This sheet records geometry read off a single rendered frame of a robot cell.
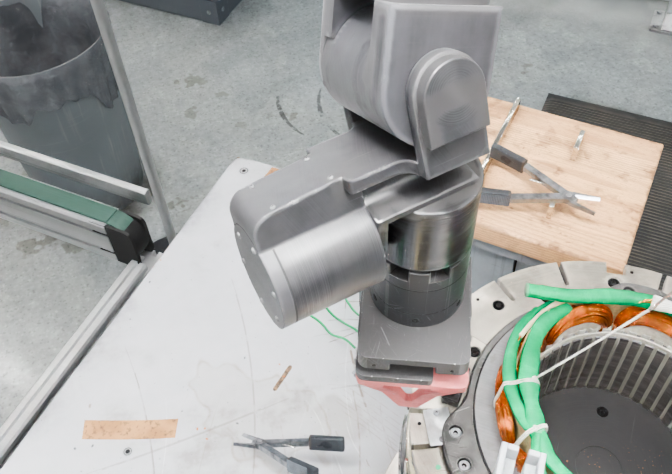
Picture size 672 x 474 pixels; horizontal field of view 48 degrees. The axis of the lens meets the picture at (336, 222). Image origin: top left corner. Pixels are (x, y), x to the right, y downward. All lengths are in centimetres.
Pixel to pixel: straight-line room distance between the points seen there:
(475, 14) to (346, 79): 7
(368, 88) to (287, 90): 226
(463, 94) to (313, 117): 216
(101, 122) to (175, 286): 104
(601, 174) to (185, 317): 57
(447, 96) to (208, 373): 73
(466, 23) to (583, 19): 265
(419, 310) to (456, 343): 3
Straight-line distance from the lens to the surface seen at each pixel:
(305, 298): 36
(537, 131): 87
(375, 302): 46
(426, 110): 33
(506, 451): 51
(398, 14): 33
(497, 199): 76
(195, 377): 101
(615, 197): 82
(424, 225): 38
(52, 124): 203
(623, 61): 283
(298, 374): 99
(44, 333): 212
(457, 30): 35
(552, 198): 77
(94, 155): 213
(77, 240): 133
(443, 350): 45
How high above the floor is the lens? 164
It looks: 49 degrees down
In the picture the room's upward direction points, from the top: 3 degrees counter-clockwise
